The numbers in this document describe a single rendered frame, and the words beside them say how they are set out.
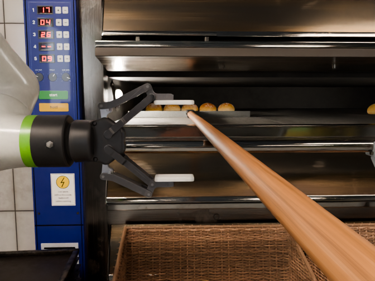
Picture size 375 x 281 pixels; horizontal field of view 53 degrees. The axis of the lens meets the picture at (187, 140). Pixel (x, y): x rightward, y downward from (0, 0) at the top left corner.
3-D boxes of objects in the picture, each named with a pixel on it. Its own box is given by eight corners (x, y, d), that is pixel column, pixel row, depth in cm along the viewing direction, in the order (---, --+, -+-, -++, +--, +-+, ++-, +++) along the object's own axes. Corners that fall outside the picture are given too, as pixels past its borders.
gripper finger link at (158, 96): (144, 100, 66) (144, 83, 66) (173, 100, 67) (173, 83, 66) (144, 100, 65) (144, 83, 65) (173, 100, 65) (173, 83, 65)
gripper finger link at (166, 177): (154, 177, 66) (154, 182, 66) (193, 177, 66) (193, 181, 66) (155, 174, 69) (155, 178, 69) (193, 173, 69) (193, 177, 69)
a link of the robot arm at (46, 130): (29, 173, 61) (26, 116, 60) (52, 160, 73) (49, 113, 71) (66, 172, 61) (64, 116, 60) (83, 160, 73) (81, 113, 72)
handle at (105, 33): (102, 50, 107) (103, 52, 108) (217, 51, 108) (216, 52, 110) (102, 30, 107) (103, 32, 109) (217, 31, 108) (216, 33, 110)
